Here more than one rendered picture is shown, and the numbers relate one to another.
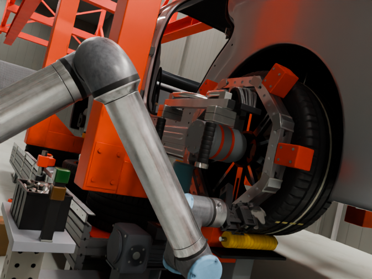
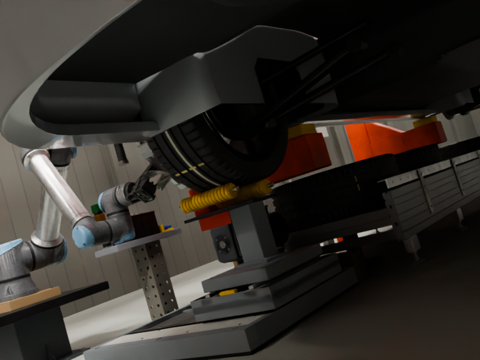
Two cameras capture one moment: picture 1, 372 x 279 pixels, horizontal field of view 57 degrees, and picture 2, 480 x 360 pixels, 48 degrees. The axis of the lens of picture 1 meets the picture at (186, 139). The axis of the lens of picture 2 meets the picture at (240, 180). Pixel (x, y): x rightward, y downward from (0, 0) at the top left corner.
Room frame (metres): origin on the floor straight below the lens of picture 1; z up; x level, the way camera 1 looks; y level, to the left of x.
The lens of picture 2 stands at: (0.69, -2.26, 0.40)
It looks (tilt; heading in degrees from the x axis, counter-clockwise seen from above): 4 degrees up; 68
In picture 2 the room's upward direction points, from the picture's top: 17 degrees counter-clockwise
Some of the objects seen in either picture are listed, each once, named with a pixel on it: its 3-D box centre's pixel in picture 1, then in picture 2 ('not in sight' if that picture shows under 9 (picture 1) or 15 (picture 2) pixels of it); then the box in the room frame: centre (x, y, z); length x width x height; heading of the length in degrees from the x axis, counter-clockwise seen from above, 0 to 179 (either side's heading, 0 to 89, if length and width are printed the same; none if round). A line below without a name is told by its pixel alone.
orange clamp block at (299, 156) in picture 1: (293, 156); not in sight; (1.11, -0.35, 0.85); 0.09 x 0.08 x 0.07; 32
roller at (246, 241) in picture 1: (249, 241); (208, 198); (1.32, -0.32, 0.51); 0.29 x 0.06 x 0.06; 122
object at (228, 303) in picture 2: not in sight; (269, 285); (1.46, -0.32, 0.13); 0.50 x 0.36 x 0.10; 32
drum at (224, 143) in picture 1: (216, 141); not in sight; (1.33, -0.12, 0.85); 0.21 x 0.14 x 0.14; 122
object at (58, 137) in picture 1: (73, 134); (403, 131); (3.45, 1.10, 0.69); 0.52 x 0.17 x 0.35; 122
